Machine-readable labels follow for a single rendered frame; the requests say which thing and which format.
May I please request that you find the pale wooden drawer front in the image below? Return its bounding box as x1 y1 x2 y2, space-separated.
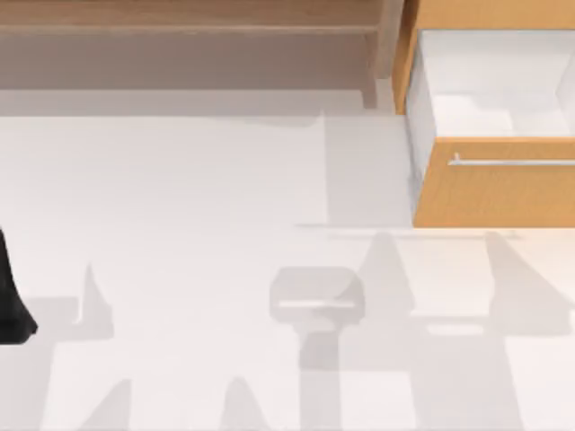
411 136 575 229

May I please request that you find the long metal drawer handle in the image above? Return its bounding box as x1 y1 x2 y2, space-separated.
447 152 575 168

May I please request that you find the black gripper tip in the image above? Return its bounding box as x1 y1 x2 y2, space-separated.
0 229 39 347

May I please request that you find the brown wooden open shelf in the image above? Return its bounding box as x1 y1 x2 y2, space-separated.
0 0 405 110

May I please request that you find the pulled-out grey drawer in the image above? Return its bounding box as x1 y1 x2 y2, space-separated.
404 28 575 224

